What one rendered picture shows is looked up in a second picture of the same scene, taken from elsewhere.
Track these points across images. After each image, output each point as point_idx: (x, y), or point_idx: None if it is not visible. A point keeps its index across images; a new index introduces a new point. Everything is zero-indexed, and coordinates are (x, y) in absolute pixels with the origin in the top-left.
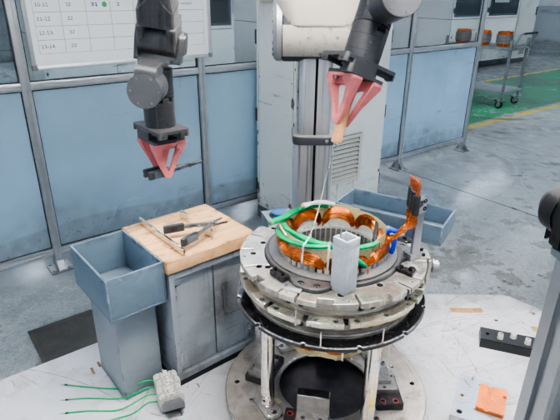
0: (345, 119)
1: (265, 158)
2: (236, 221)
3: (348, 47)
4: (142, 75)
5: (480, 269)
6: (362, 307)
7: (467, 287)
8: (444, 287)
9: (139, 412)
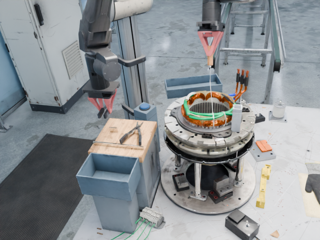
0: (212, 53)
1: (25, 74)
2: (21, 119)
3: (208, 17)
4: (110, 62)
5: (165, 92)
6: (249, 133)
7: (166, 104)
8: (156, 107)
9: (146, 235)
